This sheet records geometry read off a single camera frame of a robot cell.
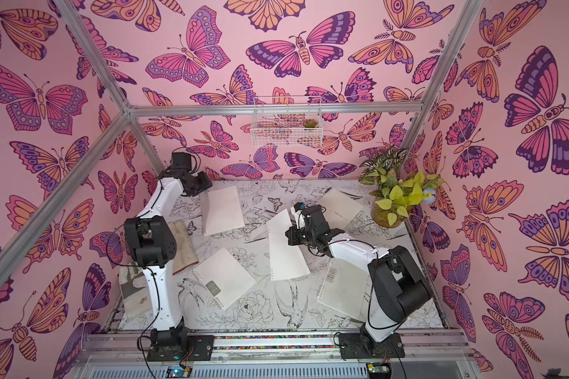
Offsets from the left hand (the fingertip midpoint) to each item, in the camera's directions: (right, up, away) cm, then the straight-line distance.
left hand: (212, 181), depth 102 cm
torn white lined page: (0, -13, +12) cm, 18 cm away
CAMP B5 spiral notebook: (+57, -12, +9) cm, 59 cm away
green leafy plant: (+72, -6, -18) cm, 74 cm away
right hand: (+33, -20, -12) cm, 40 cm away
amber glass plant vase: (+68, -15, -18) cm, 72 cm away
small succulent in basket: (+41, +22, -9) cm, 48 cm away
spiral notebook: (+8, -38, -10) cm, 40 cm away
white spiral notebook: (+32, -31, -12) cm, 46 cm away
